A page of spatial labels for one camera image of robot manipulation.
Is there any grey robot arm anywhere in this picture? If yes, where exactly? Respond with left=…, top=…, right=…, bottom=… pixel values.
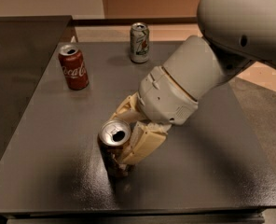
left=112, top=0, right=276, bottom=165

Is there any red Coca-Cola can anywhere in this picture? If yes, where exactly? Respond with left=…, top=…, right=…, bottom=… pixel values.
left=58, top=44, right=89, bottom=91

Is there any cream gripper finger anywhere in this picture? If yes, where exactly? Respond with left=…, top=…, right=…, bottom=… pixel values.
left=110, top=92, right=146, bottom=124
left=117, top=121, right=172, bottom=165

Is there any white green soda can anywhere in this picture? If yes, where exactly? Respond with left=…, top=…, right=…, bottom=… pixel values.
left=130, top=22, right=149, bottom=63

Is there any orange soda can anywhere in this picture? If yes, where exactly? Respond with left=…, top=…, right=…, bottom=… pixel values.
left=98, top=119, right=133, bottom=178

